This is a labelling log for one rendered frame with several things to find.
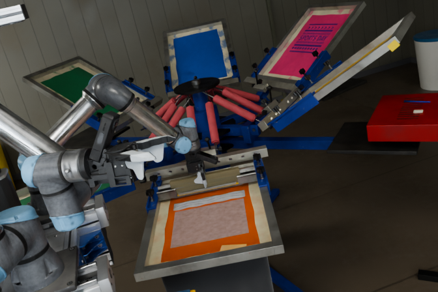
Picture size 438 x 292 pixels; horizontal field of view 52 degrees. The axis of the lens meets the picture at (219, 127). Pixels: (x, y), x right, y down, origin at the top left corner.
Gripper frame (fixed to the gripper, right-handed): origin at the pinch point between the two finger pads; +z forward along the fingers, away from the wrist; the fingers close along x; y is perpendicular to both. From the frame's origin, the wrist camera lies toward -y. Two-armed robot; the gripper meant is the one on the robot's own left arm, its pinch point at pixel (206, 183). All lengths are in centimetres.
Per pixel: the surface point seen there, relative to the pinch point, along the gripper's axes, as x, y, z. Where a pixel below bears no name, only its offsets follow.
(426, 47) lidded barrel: -335, -263, 42
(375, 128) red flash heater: -6, -89, -8
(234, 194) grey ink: 8.9, -13.3, 4.7
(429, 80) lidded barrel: -337, -266, 85
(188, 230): 31.9, 9.6, 5.4
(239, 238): 46.3, -12.8, 5.4
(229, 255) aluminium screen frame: 61, -8, 2
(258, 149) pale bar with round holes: -21.1, -29.7, -3.5
